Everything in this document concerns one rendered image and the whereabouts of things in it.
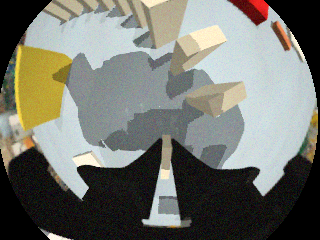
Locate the red rectangular block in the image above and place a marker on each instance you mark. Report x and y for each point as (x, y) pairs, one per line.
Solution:
(256, 9)

